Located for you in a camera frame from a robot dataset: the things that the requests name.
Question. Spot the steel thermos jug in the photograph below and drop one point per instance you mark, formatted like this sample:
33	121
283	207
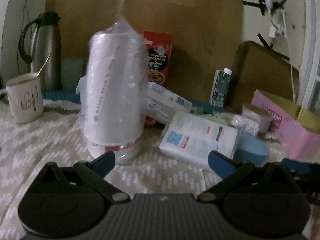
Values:
40	47

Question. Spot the round nut can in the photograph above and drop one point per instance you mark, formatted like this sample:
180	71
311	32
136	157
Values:
259	115

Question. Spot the blue sponge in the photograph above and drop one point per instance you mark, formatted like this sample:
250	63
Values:
251	149

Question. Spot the green drink carton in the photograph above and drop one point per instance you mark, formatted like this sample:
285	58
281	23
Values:
220	87

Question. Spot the red snack box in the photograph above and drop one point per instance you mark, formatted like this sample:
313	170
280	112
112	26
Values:
159	46

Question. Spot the brown cardboard backdrop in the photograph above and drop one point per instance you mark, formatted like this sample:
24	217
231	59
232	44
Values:
205	33

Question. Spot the green cloth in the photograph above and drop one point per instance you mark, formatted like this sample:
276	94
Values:
215	118

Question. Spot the white tissue pack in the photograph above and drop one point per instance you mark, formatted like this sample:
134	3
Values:
190	139

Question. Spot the pink tin box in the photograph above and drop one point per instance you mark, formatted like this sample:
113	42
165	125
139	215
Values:
296	127

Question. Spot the cotton swab bag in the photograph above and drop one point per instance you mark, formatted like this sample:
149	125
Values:
241	123

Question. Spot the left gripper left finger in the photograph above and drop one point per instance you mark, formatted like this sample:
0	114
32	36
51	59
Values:
92	175

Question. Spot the bagged white paper cup stack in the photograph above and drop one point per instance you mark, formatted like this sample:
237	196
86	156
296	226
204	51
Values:
113	92

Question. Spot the patterned beige tablecloth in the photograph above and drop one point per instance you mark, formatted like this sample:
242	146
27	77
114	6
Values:
56	137

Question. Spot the teal quilted mat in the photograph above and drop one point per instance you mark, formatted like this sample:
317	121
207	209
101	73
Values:
62	95

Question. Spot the white wall charger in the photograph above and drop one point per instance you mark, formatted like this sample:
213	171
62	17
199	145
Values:
274	32

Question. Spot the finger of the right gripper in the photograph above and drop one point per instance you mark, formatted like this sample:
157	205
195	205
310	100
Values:
301	168

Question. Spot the white enamel mug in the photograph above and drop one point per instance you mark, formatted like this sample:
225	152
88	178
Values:
25	97

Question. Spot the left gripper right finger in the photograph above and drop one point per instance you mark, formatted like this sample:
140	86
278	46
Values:
231	172

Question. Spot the brown chair back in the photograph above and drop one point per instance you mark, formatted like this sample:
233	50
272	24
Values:
257	68

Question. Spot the white toothpaste box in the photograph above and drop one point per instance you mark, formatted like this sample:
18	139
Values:
161	103

